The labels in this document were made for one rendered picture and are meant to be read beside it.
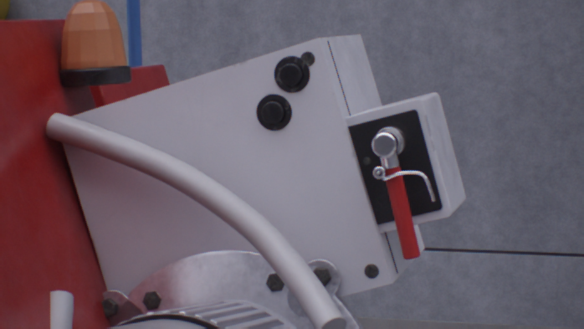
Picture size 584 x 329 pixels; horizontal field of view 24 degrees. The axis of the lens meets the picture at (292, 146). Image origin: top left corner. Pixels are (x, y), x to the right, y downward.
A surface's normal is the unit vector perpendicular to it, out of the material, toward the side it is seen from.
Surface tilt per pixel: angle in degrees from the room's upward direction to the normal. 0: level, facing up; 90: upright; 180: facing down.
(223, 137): 90
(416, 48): 90
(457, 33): 90
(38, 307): 70
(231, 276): 81
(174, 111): 90
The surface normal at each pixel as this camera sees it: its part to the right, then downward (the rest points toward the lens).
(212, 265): -0.23, -0.06
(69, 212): 0.91, -0.31
